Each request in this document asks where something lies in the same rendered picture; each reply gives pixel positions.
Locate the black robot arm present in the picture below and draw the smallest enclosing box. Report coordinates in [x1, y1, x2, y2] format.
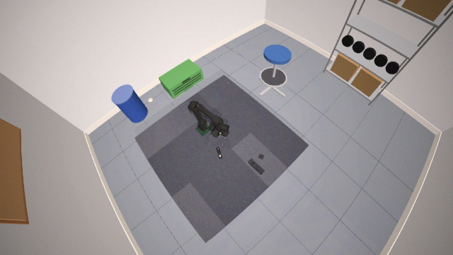
[188, 101, 229, 137]

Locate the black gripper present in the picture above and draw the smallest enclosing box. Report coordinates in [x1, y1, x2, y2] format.
[210, 124, 229, 137]

